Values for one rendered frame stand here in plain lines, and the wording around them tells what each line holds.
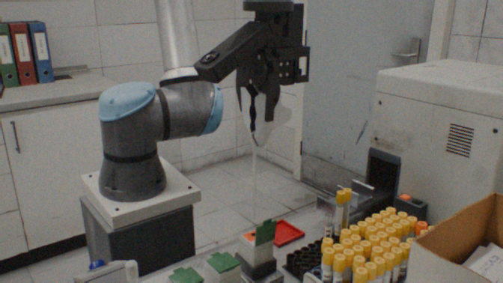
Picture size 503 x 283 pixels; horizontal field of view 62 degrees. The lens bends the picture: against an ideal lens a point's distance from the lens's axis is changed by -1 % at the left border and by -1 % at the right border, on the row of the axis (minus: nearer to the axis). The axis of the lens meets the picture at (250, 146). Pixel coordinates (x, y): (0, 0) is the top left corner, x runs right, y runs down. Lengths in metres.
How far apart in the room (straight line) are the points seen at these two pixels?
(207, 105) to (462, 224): 0.54
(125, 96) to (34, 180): 1.45
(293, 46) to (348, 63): 2.03
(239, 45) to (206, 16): 2.62
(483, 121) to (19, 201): 2.01
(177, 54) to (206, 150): 2.46
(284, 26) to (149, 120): 0.39
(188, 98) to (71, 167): 1.45
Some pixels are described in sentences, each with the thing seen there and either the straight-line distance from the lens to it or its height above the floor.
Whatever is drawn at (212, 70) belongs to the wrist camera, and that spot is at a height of 1.24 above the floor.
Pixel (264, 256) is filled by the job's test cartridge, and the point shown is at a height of 0.92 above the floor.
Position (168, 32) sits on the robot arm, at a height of 1.25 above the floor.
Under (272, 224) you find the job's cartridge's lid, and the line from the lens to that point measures 0.68.
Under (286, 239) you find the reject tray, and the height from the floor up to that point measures 0.88.
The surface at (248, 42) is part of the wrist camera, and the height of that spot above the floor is 1.27.
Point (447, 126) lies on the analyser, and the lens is 0.86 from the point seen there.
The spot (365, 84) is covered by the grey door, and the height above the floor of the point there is 0.81.
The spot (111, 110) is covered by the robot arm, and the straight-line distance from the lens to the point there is 0.88.
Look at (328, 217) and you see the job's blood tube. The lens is 0.72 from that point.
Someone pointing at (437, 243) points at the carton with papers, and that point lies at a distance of 0.67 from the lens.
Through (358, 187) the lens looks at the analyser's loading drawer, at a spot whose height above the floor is 0.93.
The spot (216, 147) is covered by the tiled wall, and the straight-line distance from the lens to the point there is 3.41.
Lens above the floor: 1.33
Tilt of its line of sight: 20 degrees down
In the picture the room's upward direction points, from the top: straight up
